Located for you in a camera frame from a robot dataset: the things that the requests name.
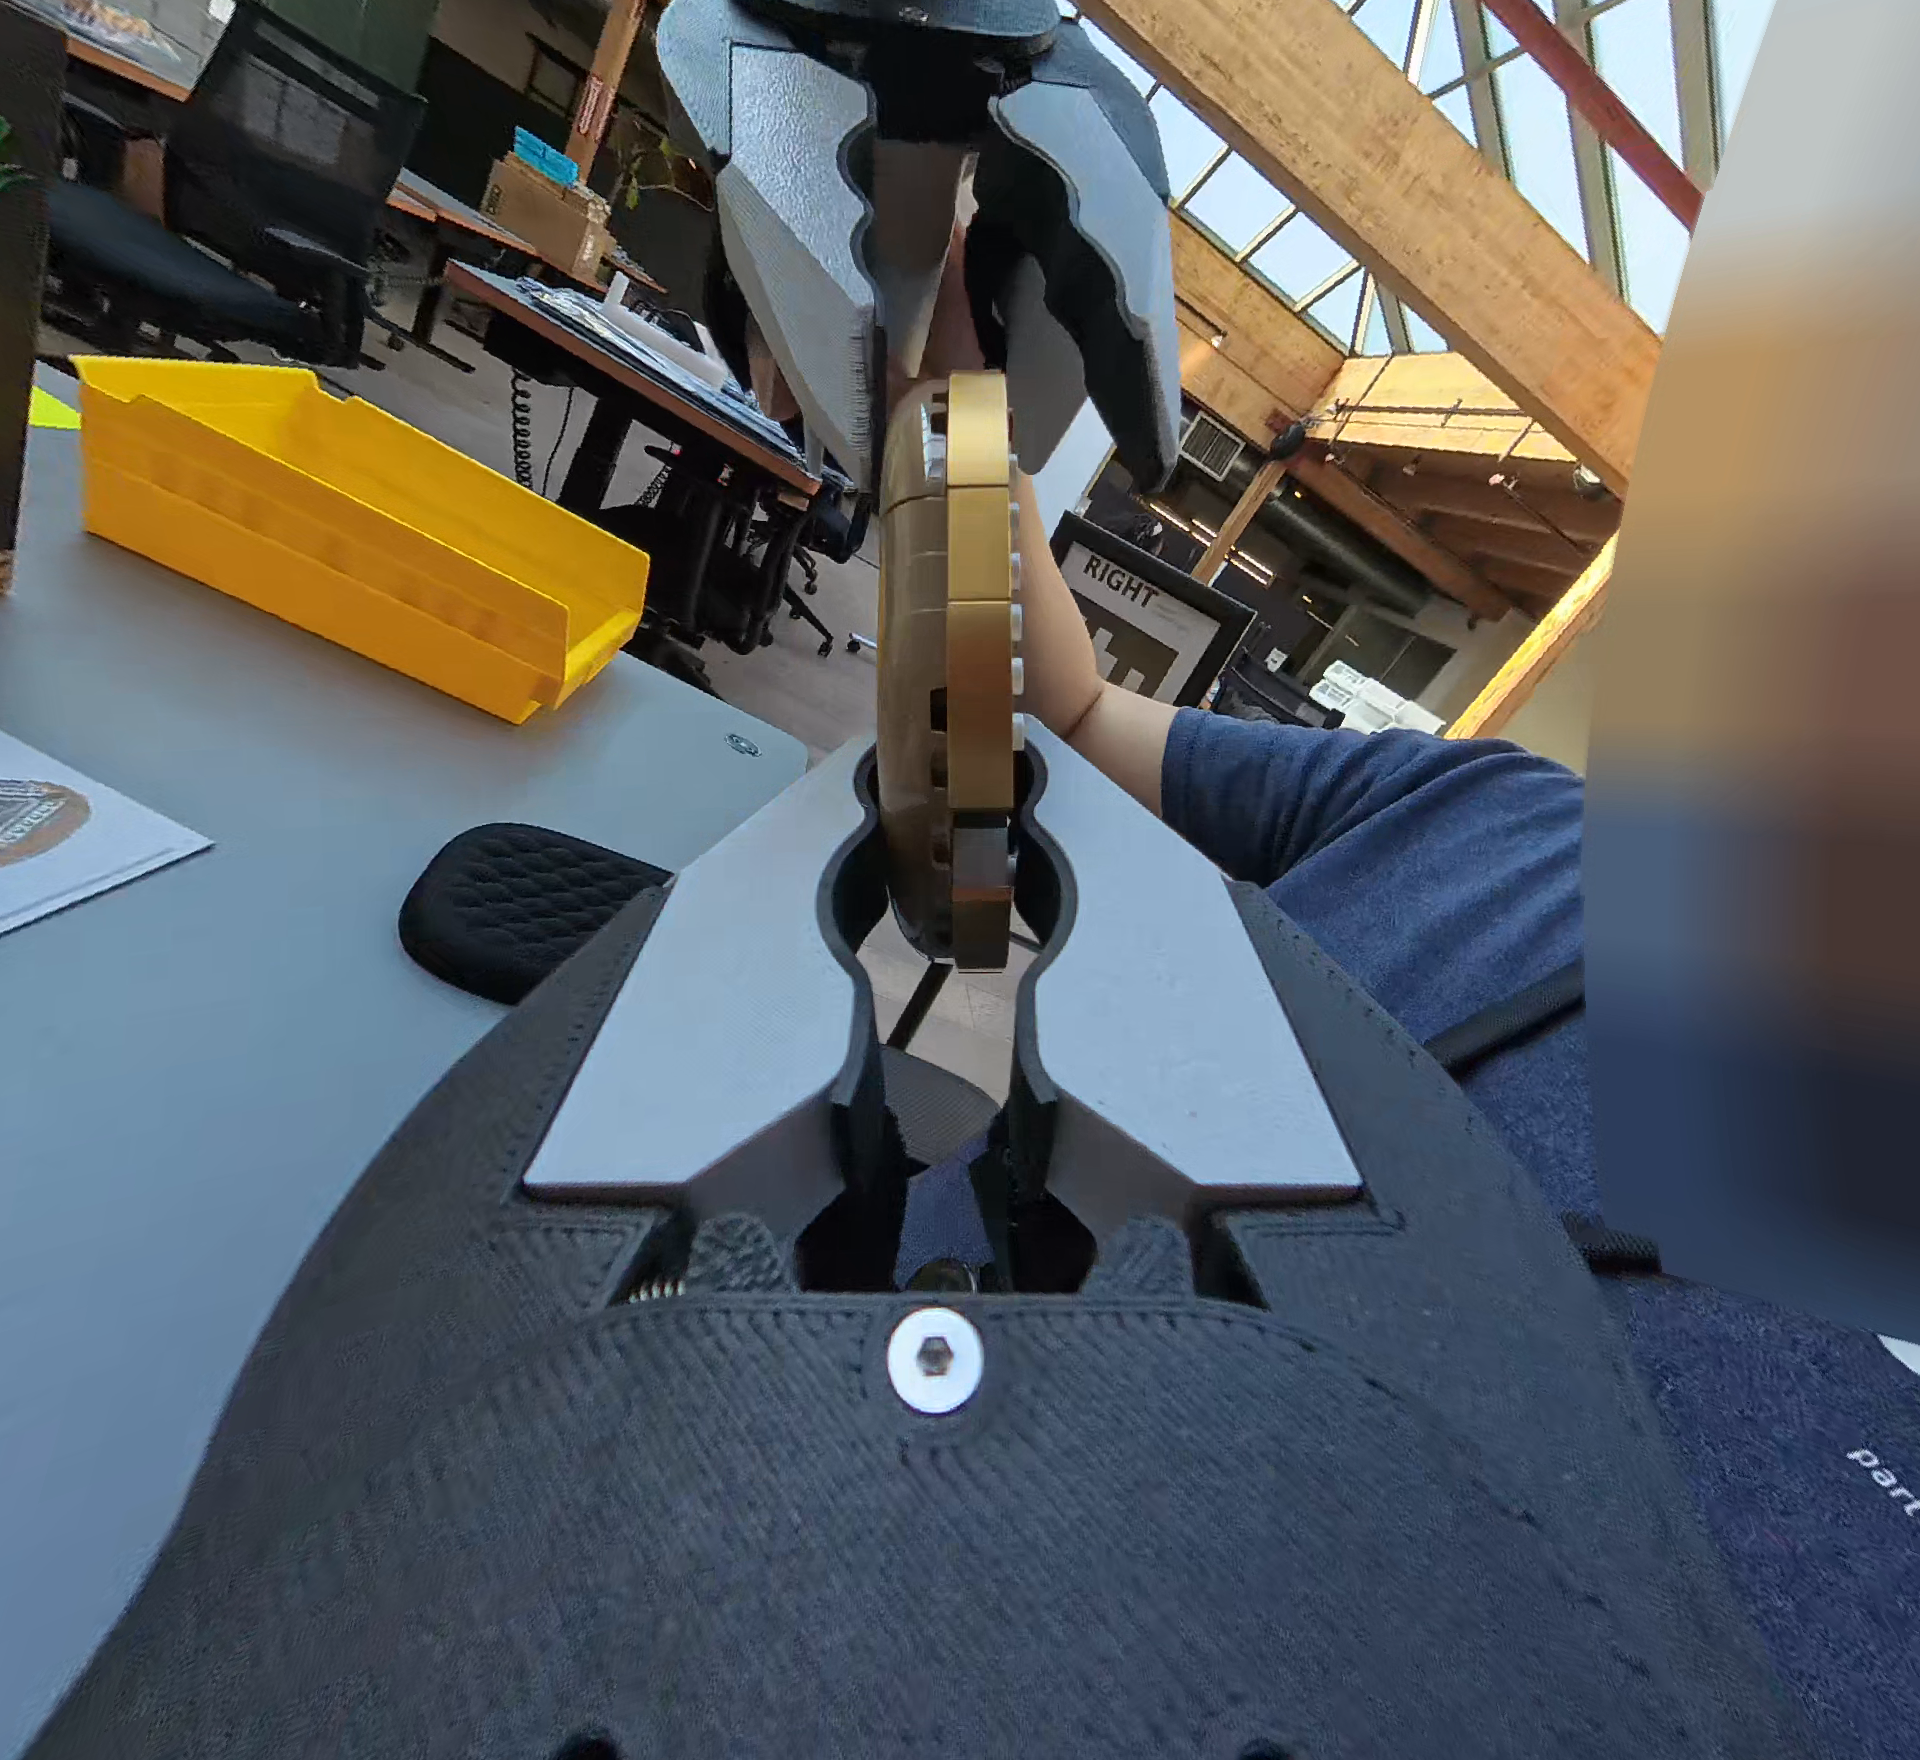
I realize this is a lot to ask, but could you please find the wooden edged desk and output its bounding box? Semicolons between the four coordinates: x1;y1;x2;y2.
440;254;831;687

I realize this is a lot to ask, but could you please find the yellow plastic bin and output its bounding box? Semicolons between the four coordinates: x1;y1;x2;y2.
69;352;654;725

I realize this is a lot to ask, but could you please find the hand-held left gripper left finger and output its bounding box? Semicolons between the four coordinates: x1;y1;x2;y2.
523;741;894;1242

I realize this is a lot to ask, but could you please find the black office chair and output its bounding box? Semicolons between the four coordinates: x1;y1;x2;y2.
44;0;434;372

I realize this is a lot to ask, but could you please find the black framed marker sign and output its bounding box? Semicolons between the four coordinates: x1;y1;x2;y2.
1047;507;1264;714

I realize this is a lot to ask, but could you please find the cardboard box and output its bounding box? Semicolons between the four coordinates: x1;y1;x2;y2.
479;151;621;282

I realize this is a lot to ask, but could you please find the lego instruction booklet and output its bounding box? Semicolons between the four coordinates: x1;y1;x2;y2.
0;728;214;941

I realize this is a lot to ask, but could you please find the round gold lego model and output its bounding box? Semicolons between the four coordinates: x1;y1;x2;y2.
874;365;1040;977

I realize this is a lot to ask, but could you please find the person's right forearm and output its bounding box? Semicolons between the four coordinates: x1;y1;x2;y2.
1009;464;1204;824

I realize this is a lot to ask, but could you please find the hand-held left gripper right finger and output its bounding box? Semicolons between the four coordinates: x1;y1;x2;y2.
1017;722;1367;1250

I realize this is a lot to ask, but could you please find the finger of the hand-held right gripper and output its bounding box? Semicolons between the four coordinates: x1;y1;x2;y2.
963;18;1191;498
657;0;893;498

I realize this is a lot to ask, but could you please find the person's right hand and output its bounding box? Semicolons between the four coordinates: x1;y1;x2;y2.
919;214;989;380

